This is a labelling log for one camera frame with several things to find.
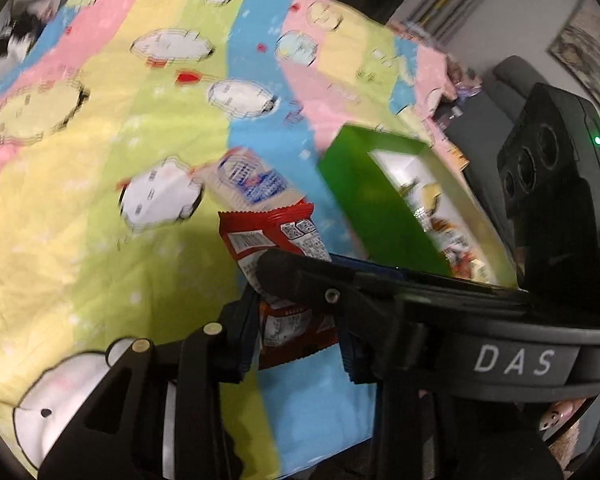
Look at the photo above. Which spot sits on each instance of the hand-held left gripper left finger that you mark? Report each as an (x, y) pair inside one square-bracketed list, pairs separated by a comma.
[(240, 345)]

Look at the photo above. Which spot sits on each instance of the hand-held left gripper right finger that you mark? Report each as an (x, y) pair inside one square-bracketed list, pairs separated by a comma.
[(360, 360)]

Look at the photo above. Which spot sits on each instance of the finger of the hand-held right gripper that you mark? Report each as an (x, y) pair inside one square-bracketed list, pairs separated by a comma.
[(305, 280), (375, 270)]

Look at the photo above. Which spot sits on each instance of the red snack packet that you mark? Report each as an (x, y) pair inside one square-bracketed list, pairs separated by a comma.
[(280, 230)]

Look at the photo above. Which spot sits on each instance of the green cardboard box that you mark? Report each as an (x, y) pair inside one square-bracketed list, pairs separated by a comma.
[(375, 200)]

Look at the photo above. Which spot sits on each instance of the white snack packet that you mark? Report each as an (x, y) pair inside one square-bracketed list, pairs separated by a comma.
[(250, 177)]

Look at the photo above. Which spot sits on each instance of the person's right hand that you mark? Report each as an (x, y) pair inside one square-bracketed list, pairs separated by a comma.
[(560, 415)]

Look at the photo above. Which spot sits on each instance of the grey armchair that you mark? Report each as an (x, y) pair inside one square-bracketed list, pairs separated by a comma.
[(485, 125)]

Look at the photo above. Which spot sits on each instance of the striped cartoon printed blanket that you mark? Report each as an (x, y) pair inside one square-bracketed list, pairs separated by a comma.
[(105, 235)]

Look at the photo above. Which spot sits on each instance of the black and white clothes pile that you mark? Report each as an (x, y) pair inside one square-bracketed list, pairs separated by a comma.
[(10, 40)]

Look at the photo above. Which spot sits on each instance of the framed wall picture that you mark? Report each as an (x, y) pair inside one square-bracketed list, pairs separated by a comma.
[(590, 50)]

